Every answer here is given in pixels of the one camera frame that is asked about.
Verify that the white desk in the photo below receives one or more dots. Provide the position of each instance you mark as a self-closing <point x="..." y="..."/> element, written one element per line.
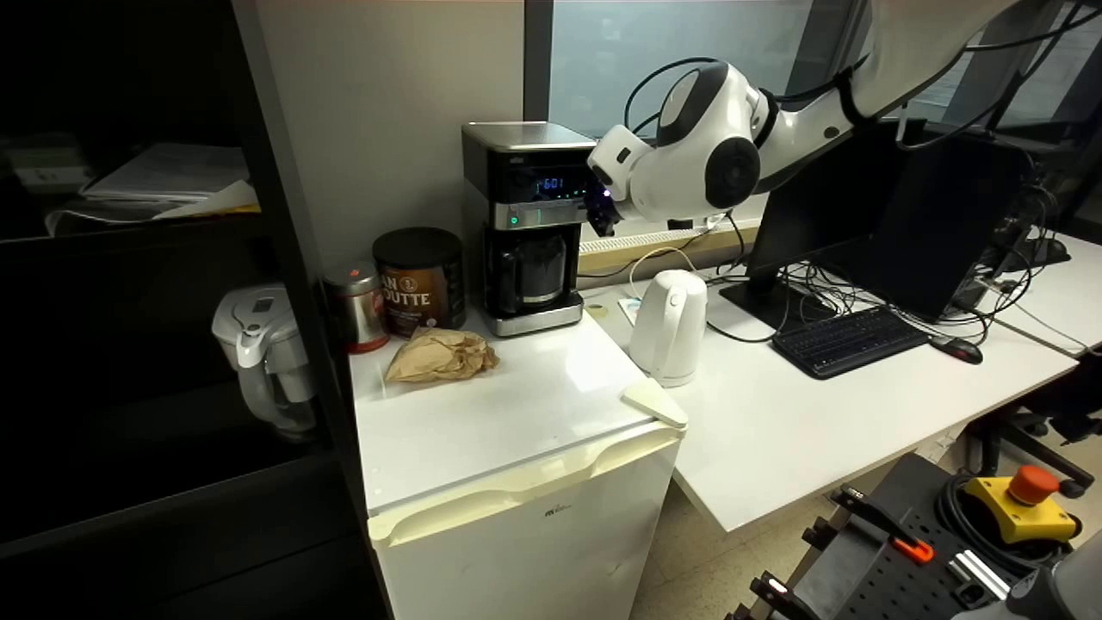
<point x="767" y="434"/>

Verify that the white electric kettle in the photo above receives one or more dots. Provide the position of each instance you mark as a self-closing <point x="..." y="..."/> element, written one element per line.
<point x="671" y="328"/>

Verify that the black keyboard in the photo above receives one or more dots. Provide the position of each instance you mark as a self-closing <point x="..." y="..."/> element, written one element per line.
<point x="845" y="341"/>

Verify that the stack of papers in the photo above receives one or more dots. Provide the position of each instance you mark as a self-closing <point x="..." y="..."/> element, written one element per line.
<point x="165" y="182"/>

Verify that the orange handled tool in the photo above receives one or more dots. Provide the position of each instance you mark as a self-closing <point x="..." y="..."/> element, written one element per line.
<point x="899" y="537"/>

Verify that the dark coffee canister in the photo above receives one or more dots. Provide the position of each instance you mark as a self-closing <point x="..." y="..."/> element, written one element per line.
<point x="423" y="278"/>

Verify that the yellow emergency stop button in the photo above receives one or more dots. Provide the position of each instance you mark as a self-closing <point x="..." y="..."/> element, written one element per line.
<point x="1023" y="504"/>

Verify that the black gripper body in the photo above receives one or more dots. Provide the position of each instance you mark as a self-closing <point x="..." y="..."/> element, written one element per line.
<point x="602" y="212"/>

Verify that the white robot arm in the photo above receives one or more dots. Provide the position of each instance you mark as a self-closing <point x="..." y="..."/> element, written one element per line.
<point x="722" y="137"/>

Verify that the black shelf unit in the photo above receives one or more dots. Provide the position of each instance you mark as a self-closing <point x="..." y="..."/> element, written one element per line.
<point x="134" y="477"/>

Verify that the black silver coffee maker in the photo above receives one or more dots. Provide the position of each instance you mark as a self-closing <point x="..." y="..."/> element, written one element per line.
<point x="525" y="207"/>

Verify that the black computer monitor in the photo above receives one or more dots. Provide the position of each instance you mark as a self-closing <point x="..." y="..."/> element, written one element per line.
<point x="905" y="226"/>

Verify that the black computer mouse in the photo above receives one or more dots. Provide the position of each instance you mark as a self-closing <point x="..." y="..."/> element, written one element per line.
<point x="957" y="349"/>

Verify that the white mini fridge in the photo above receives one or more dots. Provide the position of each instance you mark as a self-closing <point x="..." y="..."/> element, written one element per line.
<point x="522" y="495"/>

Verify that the small red white bottle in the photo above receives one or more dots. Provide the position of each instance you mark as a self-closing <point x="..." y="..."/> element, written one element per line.
<point x="362" y="315"/>

